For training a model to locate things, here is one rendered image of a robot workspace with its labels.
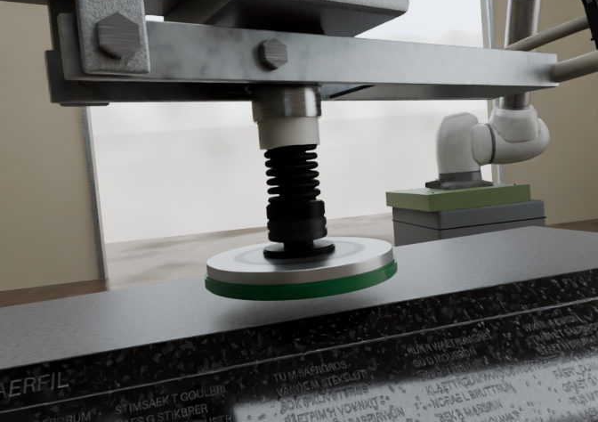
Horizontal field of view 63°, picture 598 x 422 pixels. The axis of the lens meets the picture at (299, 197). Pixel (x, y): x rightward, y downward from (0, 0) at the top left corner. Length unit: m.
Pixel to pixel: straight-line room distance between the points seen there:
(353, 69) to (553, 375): 0.37
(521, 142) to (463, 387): 1.46
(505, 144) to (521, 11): 0.44
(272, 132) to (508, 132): 1.42
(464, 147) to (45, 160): 4.71
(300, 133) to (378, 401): 0.28
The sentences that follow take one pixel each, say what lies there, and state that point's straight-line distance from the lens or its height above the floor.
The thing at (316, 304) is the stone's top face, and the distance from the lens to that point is 0.55.
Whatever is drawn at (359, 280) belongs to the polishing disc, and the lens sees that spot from 0.48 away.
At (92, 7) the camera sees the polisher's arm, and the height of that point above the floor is 1.10.
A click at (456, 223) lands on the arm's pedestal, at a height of 0.75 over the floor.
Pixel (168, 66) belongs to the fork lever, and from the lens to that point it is 0.45.
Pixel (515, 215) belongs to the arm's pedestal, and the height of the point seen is 0.76.
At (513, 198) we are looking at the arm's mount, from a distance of 1.81.
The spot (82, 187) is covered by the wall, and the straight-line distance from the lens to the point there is 5.70.
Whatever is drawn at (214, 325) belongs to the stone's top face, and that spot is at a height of 0.82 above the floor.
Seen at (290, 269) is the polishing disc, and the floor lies 0.88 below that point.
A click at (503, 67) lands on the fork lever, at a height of 1.09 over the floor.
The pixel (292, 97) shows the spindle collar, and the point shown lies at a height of 1.05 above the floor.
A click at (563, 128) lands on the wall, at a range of 7.29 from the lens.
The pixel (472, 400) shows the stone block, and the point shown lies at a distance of 0.52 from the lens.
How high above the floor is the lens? 0.97
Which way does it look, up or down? 3 degrees down
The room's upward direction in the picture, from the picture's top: 5 degrees counter-clockwise
